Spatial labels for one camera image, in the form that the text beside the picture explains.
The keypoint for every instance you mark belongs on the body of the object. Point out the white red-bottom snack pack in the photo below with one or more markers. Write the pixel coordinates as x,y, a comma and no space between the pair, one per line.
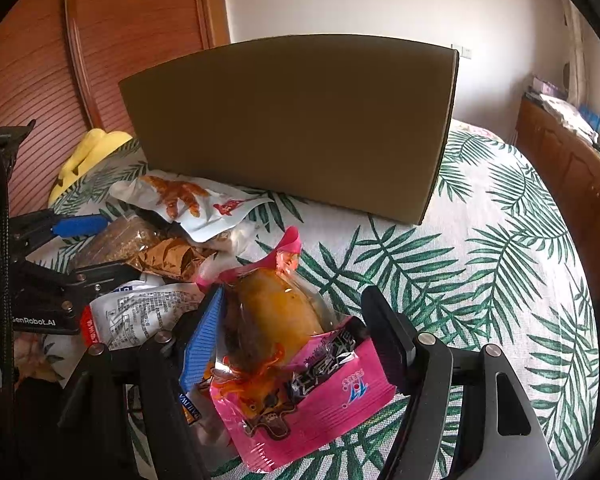
136,310

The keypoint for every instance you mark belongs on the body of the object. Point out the pink chicken leg snack pack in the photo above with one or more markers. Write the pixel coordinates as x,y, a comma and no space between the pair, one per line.
290,374

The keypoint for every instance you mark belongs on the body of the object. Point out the wooden window-side cabinet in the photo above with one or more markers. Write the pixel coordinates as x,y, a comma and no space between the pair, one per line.
570,169

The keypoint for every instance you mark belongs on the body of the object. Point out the brown cracker snack packet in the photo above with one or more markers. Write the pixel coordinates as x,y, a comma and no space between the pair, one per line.
120,240

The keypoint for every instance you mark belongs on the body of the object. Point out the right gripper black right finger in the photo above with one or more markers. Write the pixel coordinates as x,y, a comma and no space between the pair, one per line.
409,364

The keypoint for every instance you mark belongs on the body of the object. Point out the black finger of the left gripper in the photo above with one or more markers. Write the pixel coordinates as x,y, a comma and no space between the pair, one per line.
103,277

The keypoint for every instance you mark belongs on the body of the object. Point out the wooden louvered wardrobe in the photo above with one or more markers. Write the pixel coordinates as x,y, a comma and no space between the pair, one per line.
61,63

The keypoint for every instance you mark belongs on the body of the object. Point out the small round fan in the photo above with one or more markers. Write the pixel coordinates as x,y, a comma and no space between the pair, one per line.
566,76

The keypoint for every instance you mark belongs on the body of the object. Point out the person's left hand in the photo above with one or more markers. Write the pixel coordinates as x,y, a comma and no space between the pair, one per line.
28,356

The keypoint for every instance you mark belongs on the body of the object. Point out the white chicken feet snack pack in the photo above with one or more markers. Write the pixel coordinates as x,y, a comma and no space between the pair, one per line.
203,208

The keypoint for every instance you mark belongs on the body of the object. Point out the gold brown snack wrapper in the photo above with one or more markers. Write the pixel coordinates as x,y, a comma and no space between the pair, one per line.
173,258

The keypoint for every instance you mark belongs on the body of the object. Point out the yellow Pikachu plush toy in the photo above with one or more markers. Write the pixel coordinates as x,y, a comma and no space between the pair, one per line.
96,145

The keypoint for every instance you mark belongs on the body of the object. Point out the patterned window curtain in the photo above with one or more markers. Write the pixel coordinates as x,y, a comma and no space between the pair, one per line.
577,81

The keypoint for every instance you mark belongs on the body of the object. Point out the white blue duck gizzard pack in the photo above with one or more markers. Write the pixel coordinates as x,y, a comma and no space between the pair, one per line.
191,411

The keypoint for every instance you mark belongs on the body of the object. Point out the brown cardboard box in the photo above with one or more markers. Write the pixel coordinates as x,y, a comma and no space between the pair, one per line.
354,121

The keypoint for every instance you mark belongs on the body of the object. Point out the folded cloth on cabinet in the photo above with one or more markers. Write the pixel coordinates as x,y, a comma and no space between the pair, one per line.
568,117

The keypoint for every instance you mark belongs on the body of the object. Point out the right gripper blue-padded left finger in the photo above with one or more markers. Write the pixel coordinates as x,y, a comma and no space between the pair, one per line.
201,338

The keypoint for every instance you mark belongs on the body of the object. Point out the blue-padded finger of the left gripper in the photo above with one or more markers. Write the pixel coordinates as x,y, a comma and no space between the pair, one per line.
78,226

